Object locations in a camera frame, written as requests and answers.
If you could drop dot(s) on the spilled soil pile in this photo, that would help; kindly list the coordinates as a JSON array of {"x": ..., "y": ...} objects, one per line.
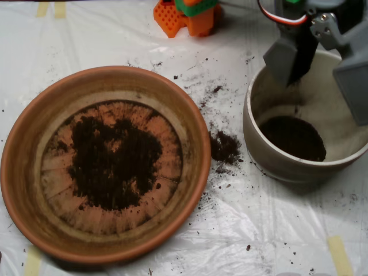
[{"x": 225, "y": 148}]

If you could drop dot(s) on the beige masking tape strip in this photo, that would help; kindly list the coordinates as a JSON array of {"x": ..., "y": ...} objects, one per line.
[
  {"x": 60, "y": 11},
  {"x": 33, "y": 263},
  {"x": 42, "y": 10},
  {"x": 340, "y": 256}
]

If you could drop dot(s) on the terracotta clay bowl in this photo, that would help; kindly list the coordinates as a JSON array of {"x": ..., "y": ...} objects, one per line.
[{"x": 23, "y": 201}]

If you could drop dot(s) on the dark soil heap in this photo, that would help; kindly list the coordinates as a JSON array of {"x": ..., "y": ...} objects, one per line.
[{"x": 115, "y": 166}]

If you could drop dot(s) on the clear plastic cover sheet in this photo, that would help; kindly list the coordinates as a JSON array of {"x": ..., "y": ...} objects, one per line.
[{"x": 258, "y": 215}]

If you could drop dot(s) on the orange green robot base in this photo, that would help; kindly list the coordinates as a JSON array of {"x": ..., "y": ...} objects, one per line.
[{"x": 201, "y": 26}]

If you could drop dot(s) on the white ceramic pot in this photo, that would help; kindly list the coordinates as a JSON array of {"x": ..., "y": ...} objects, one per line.
[{"x": 287, "y": 169}]

